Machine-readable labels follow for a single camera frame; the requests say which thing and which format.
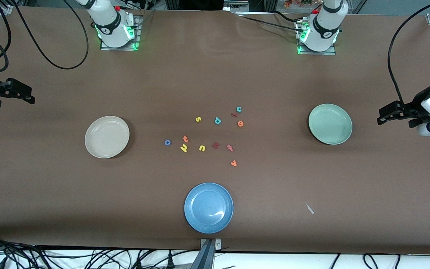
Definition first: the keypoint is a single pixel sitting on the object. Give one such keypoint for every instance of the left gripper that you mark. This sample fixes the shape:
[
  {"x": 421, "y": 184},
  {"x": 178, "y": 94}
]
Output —
[{"x": 415, "y": 105}]

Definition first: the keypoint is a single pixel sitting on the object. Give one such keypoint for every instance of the yellow letter h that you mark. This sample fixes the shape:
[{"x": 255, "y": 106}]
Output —
[{"x": 184, "y": 148}]

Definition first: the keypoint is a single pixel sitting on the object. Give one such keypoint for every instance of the pale green plate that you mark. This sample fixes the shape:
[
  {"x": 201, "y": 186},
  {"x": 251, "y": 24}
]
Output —
[{"x": 330, "y": 124}]

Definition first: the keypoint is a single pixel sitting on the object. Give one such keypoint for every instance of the beige brown plate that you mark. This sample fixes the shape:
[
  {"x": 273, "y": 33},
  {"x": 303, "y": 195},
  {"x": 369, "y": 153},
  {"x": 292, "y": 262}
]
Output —
[{"x": 106, "y": 137}]

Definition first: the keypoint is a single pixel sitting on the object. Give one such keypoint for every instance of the white paper scrap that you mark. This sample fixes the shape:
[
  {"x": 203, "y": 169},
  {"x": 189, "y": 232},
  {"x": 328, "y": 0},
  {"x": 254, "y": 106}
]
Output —
[{"x": 309, "y": 208}]

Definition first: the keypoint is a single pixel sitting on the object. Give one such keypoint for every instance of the orange artificial flowers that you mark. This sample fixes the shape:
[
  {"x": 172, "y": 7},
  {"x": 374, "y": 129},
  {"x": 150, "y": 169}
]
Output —
[{"x": 297, "y": 3}]

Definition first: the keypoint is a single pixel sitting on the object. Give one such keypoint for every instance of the teal letter p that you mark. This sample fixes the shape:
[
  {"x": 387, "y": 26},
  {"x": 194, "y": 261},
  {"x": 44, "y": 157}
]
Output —
[{"x": 217, "y": 120}]

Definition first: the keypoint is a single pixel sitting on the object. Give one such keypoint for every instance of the dark red letter k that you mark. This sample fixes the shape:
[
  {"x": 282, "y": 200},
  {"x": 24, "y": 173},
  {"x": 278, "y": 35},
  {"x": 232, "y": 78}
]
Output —
[{"x": 215, "y": 145}]

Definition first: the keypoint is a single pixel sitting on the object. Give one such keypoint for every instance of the silver metal rack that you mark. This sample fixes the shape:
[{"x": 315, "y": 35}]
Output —
[{"x": 235, "y": 5}]

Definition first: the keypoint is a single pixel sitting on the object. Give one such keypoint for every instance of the blue plate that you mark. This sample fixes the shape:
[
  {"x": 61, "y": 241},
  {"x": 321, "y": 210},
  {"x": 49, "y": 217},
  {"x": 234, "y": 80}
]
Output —
[{"x": 208, "y": 207}]

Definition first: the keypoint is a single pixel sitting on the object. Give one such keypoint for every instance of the black power plug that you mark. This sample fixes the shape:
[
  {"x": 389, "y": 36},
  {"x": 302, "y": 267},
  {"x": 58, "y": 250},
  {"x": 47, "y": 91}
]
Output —
[{"x": 170, "y": 262}]

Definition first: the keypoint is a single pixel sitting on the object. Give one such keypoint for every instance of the aluminium corner bracket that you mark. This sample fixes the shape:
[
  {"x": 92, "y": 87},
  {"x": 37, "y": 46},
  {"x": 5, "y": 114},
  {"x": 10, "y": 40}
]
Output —
[{"x": 5, "y": 9}]

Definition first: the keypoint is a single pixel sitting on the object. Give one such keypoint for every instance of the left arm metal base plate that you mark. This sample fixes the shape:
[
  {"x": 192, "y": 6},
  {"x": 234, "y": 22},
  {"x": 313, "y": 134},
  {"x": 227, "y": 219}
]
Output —
[{"x": 332, "y": 52}]

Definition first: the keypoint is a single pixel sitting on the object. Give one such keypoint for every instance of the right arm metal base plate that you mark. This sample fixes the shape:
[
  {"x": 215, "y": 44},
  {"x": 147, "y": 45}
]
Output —
[{"x": 136, "y": 45}]

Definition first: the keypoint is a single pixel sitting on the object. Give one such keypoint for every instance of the grey metal camera mount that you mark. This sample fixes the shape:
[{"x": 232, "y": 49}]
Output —
[{"x": 207, "y": 254}]

